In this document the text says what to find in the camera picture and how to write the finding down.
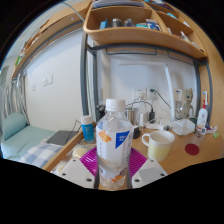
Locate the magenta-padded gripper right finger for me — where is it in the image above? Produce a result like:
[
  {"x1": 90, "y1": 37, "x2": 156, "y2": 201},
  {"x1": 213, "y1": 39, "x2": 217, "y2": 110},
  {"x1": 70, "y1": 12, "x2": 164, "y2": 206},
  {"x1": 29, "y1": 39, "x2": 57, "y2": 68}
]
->
[{"x1": 125, "y1": 147, "x2": 168, "y2": 190}]

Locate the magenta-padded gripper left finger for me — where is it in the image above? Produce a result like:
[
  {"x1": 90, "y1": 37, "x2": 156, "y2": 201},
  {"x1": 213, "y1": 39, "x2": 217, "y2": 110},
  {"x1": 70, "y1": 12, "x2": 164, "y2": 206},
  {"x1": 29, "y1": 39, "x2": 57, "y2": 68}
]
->
[{"x1": 59, "y1": 146, "x2": 100, "y2": 190}]

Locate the clear plastic water bottle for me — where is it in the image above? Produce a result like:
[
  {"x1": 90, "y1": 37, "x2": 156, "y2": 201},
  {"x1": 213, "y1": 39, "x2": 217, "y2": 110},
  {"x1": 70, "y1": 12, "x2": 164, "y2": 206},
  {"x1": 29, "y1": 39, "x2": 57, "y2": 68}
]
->
[{"x1": 95, "y1": 98, "x2": 135, "y2": 191}]

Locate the wrapped cream bun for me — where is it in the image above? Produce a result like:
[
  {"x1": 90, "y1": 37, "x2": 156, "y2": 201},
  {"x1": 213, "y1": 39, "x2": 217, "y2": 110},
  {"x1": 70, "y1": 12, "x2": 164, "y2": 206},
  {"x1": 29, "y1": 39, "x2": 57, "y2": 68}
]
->
[
  {"x1": 72, "y1": 146, "x2": 88, "y2": 160},
  {"x1": 54, "y1": 160, "x2": 69, "y2": 174}
]

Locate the cream ceramic mug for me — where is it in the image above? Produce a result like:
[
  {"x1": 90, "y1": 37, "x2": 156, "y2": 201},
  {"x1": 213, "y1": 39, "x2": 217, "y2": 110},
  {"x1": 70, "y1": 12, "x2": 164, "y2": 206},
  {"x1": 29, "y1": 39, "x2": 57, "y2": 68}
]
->
[{"x1": 141, "y1": 130, "x2": 176, "y2": 162}]

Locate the dark grey laptop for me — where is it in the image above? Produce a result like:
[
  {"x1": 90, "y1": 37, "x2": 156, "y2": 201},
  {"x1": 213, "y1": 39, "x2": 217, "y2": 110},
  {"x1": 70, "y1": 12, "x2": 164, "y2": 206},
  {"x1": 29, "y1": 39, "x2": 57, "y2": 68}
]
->
[{"x1": 46, "y1": 129, "x2": 81, "y2": 147}]

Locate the blue checked blanket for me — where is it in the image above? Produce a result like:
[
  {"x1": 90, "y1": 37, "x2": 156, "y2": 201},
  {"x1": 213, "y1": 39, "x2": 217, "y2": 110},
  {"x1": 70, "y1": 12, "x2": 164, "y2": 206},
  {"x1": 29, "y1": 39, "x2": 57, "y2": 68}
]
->
[{"x1": 19, "y1": 143, "x2": 64, "y2": 169}]

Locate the black charger block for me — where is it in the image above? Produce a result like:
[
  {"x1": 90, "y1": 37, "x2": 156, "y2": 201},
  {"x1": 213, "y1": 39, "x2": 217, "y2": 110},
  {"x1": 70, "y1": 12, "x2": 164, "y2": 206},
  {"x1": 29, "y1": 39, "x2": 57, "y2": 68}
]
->
[{"x1": 133, "y1": 125, "x2": 142, "y2": 139}]

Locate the blue bottle with white cap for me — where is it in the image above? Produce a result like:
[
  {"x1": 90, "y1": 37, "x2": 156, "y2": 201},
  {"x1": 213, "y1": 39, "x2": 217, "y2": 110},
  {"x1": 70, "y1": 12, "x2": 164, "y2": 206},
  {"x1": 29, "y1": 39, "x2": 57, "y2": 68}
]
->
[{"x1": 80, "y1": 115, "x2": 96, "y2": 144}]

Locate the white power strip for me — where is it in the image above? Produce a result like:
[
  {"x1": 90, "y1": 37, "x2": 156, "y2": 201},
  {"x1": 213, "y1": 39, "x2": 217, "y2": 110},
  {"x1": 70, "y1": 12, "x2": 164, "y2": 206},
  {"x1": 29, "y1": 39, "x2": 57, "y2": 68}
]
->
[{"x1": 145, "y1": 121, "x2": 165, "y2": 131}]

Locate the flat round red coaster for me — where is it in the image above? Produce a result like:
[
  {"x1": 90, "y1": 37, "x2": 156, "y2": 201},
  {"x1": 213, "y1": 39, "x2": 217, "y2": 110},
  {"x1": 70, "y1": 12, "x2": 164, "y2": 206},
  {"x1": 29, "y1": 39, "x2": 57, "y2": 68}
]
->
[{"x1": 185, "y1": 143, "x2": 200, "y2": 156}]

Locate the white power adapter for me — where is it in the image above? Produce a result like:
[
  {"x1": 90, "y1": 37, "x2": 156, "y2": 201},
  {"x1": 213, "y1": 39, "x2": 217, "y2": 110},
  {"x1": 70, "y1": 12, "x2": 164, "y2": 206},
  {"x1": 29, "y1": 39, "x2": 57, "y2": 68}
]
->
[{"x1": 138, "y1": 111, "x2": 149, "y2": 127}]

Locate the black plug-in charger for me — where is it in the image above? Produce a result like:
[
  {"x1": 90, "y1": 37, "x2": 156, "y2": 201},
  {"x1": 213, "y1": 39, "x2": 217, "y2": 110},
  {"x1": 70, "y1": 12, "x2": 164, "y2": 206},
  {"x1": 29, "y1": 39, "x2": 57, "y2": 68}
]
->
[{"x1": 148, "y1": 109, "x2": 157, "y2": 123}]

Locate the white crumpled bag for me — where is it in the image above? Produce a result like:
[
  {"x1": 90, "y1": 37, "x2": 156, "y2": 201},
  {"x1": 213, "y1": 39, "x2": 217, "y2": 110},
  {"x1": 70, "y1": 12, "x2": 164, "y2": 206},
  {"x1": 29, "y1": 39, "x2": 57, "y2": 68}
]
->
[{"x1": 171, "y1": 118, "x2": 196, "y2": 136}]

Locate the steel cup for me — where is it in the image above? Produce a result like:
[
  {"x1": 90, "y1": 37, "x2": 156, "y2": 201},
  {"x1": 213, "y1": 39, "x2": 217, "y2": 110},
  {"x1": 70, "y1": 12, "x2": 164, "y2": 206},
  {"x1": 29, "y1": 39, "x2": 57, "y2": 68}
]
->
[{"x1": 126, "y1": 107, "x2": 139, "y2": 126}]

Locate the green striped bed mattress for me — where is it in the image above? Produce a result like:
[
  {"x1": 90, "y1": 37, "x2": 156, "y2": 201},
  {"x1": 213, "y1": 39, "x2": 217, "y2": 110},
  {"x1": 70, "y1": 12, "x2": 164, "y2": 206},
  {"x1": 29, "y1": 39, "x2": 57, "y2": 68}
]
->
[{"x1": 1, "y1": 124, "x2": 58, "y2": 159}]

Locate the white red pump lotion bottle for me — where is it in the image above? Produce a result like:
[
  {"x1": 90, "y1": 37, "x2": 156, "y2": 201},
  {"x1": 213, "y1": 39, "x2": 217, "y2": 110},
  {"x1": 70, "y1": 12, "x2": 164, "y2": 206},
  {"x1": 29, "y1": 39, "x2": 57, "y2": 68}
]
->
[{"x1": 196, "y1": 101, "x2": 209, "y2": 129}]

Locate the green pillow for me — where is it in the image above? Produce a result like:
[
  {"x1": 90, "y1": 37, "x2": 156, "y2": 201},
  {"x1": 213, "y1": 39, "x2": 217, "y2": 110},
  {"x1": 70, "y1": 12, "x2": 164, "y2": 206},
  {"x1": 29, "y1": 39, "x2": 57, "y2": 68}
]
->
[{"x1": 1, "y1": 112, "x2": 28, "y2": 141}]

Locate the brown tree figurine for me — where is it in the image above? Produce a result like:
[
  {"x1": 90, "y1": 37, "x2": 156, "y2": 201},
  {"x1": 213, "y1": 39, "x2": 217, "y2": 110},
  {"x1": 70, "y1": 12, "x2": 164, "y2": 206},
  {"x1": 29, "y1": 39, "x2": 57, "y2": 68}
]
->
[{"x1": 181, "y1": 88, "x2": 195, "y2": 119}]

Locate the blue spray bottle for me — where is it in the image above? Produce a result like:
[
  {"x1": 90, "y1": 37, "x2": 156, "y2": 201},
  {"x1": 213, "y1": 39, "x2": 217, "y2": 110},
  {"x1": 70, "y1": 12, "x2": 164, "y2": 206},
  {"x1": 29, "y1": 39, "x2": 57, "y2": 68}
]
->
[{"x1": 203, "y1": 90, "x2": 210, "y2": 111}]

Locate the grey curtain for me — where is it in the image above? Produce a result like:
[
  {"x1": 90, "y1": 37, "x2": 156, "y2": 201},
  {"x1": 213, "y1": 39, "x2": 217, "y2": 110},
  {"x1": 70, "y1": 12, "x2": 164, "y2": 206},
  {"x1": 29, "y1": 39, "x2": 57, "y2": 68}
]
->
[{"x1": 0, "y1": 73, "x2": 29, "y2": 121}]

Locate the wooden shelf unit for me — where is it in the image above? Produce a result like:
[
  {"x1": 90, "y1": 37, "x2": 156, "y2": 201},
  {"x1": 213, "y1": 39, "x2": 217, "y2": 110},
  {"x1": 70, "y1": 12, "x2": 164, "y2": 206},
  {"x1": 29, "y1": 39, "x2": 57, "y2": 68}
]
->
[{"x1": 83, "y1": 0, "x2": 208, "y2": 60}]

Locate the wooden upper bunk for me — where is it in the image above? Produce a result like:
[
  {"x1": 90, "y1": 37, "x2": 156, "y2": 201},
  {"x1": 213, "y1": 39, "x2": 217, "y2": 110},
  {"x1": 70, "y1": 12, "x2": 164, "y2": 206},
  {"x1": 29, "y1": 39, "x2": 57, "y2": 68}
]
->
[{"x1": 11, "y1": 0, "x2": 93, "y2": 79}]

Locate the dark cable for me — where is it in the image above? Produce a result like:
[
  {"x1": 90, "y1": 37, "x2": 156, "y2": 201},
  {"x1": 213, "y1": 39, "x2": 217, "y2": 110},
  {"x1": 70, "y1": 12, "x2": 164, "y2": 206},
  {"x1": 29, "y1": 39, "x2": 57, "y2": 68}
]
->
[{"x1": 150, "y1": 88, "x2": 173, "y2": 109}]

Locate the white wall socket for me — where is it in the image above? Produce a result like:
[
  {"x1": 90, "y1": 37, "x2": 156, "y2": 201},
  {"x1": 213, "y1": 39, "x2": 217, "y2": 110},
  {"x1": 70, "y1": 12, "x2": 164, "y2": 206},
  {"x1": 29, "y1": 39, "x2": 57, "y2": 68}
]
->
[
  {"x1": 133, "y1": 86, "x2": 148, "y2": 100},
  {"x1": 147, "y1": 86, "x2": 159, "y2": 100}
]

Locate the white blue wall box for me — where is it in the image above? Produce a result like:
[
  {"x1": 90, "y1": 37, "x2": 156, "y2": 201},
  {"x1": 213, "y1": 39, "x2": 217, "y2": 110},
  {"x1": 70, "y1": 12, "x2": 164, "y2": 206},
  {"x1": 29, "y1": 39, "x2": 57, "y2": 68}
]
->
[{"x1": 173, "y1": 88, "x2": 184, "y2": 103}]

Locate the grey metal desk frame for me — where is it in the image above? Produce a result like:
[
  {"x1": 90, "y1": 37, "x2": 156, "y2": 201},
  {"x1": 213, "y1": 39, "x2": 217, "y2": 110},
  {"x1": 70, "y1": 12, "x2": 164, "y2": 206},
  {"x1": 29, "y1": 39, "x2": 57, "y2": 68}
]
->
[{"x1": 79, "y1": 31, "x2": 214, "y2": 124}]

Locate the white double wall switch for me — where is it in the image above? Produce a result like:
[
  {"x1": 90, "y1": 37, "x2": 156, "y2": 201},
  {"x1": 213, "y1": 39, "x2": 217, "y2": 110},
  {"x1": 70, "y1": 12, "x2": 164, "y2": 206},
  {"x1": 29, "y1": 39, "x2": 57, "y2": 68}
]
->
[{"x1": 42, "y1": 74, "x2": 54, "y2": 87}]

